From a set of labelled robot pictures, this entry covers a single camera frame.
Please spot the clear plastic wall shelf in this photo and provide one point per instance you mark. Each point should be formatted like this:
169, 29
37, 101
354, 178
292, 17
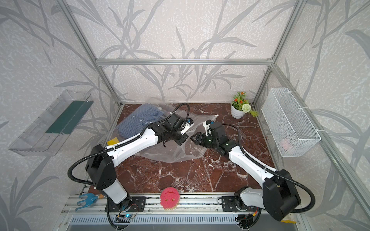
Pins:
48, 133

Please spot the yellow scraper tool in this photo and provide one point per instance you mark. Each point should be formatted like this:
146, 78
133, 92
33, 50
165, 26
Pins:
113, 141

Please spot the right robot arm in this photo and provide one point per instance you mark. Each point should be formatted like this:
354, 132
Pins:
279, 194

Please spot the yellow work glove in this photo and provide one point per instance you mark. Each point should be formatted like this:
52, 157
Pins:
289, 221

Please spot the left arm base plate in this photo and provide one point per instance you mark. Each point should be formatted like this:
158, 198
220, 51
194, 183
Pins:
136, 204

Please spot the clear vacuum bag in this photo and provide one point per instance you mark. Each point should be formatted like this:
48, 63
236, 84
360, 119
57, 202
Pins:
174, 153

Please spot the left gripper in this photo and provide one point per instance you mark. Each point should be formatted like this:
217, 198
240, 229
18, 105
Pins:
184, 137

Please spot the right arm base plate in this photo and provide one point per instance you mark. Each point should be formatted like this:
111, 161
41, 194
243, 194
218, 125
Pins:
233, 204

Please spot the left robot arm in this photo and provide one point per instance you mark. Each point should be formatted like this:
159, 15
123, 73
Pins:
101, 164

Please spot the white wire basket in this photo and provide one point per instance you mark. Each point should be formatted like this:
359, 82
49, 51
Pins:
293, 132

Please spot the blue plastic clip tool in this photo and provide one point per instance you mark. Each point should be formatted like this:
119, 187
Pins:
87, 200

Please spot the pink round sponge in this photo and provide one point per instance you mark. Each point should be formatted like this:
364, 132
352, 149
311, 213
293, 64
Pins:
170, 198

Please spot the potted flower plant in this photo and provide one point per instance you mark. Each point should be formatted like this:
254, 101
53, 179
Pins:
241, 106

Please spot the small circuit board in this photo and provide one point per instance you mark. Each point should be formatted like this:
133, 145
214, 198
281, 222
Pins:
126, 218

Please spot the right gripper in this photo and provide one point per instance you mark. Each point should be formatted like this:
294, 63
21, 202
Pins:
199, 139

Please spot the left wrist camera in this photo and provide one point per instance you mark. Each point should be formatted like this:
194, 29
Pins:
178, 124

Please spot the blue checked shirt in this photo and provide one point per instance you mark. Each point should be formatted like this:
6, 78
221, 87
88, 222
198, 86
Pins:
135, 122

